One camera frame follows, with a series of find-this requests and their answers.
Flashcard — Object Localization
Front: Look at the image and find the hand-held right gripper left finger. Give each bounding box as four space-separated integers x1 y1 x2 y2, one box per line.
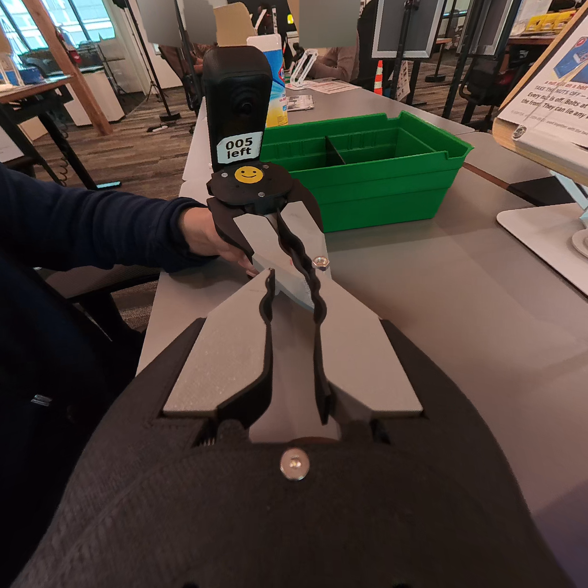
162 267 277 428

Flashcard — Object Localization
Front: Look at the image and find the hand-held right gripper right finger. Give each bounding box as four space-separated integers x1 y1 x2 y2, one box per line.
312 266 424 427

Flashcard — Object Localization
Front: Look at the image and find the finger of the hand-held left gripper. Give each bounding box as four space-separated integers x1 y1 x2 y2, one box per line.
232 211 322 318
276 201 330 276

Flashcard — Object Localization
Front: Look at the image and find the green plastic bin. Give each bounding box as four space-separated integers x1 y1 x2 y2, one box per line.
259 110 474 233

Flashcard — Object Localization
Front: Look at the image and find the person's left forearm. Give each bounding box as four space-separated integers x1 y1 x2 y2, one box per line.
0 163 221 273

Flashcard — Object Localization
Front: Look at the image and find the person's left hand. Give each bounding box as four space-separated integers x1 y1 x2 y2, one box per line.
180 206 259 277

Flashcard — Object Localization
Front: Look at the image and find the disinfectant wipes canister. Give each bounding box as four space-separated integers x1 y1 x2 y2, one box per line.
247 34 289 128

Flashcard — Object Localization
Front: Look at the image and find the white folding stand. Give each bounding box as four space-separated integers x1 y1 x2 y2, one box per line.
286 48 319 89

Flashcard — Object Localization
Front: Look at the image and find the grey framed panel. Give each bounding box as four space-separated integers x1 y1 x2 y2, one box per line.
455 0 524 57
371 0 446 59

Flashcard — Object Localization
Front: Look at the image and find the white board stand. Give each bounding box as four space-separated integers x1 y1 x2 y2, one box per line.
496 169 588 297

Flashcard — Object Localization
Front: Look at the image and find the wooden display board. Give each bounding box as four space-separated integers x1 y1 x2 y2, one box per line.
492 0 588 160

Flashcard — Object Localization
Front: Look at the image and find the printed instruction sheet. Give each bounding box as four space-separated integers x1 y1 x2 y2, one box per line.
498 4 588 149

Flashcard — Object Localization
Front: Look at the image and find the wooden post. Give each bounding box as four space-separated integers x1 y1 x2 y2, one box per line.
22 0 114 137

